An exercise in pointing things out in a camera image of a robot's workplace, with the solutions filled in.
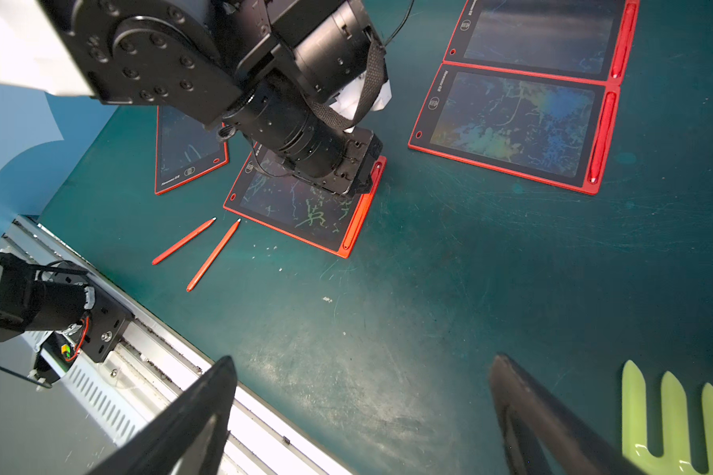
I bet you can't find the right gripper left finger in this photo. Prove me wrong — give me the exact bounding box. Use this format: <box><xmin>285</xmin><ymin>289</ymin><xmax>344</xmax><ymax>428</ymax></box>
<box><xmin>91</xmin><ymin>356</ymin><xmax>238</xmax><ymax>474</ymax></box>

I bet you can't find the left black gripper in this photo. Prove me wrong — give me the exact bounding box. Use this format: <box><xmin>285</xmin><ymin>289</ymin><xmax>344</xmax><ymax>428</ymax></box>
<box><xmin>223</xmin><ymin>76</ymin><xmax>382</xmax><ymax>196</ymax></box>

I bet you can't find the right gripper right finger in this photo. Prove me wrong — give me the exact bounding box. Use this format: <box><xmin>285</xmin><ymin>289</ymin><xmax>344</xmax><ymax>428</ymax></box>
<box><xmin>488</xmin><ymin>353</ymin><xmax>643</xmax><ymax>474</ymax></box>

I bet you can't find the red stylus pair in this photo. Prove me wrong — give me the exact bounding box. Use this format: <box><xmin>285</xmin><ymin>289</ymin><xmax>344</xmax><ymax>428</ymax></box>
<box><xmin>608</xmin><ymin>0</ymin><xmax>639</xmax><ymax>84</ymax></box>
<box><xmin>339</xmin><ymin>156</ymin><xmax>386</xmax><ymax>258</ymax></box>

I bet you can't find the colourful scribble red writing tablet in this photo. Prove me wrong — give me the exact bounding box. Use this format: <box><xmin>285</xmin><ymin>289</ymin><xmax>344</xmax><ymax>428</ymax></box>
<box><xmin>408</xmin><ymin>63</ymin><xmax>620</xmax><ymax>196</ymax></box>

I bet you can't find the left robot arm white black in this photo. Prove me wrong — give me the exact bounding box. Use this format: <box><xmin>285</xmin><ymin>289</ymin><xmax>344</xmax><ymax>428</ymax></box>
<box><xmin>0</xmin><ymin>0</ymin><xmax>387</xmax><ymax>196</ymax></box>

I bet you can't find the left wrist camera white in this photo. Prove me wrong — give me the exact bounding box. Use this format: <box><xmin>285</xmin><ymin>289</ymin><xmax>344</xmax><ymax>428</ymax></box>
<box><xmin>329</xmin><ymin>73</ymin><xmax>393</xmax><ymax>123</ymax></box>

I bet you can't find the aluminium front rail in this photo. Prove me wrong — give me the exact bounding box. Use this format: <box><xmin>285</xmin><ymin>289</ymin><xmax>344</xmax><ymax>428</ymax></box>
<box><xmin>0</xmin><ymin>216</ymin><xmax>350</xmax><ymax>474</ymax></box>

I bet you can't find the green garden fork wooden handle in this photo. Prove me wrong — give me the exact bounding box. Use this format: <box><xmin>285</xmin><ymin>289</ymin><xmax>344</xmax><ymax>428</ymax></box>
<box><xmin>621</xmin><ymin>360</ymin><xmax>713</xmax><ymax>474</ymax></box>

